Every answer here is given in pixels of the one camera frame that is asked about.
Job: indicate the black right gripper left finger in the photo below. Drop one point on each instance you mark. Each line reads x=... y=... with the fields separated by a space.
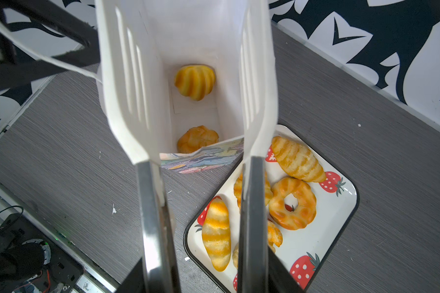
x=134 y=283

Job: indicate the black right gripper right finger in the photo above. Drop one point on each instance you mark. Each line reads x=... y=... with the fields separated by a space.
x=279 y=279

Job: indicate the knotted fake bread roll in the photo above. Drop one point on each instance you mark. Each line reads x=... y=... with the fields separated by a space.
x=196 y=138

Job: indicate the striped fake bun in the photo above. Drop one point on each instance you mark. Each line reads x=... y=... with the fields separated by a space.
x=195 y=81

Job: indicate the white and steel tongs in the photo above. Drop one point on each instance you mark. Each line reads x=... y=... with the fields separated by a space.
x=158 y=254

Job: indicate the colourful printed paper bag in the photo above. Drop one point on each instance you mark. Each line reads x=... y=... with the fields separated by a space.
x=143 y=44

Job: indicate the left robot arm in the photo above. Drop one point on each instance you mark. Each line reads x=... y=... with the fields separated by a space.
x=63 y=30

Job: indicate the centre twisted fake bread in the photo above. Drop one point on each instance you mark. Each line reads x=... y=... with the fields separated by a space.
x=275 y=238

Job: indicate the bottom left fake croissant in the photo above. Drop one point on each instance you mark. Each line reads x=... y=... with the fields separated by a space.
x=216 y=234

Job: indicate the left column fake croissant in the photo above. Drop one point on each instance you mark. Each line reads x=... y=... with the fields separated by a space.
x=237 y=190

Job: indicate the long striped fake croissant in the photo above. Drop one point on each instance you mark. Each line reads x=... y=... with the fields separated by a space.
x=297 y=160

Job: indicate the ring shaped fake bread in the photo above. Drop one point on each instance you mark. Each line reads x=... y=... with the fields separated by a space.
x=305 y=211

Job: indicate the base rail with cable duct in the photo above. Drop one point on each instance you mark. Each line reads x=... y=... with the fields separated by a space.
x=36 y=258

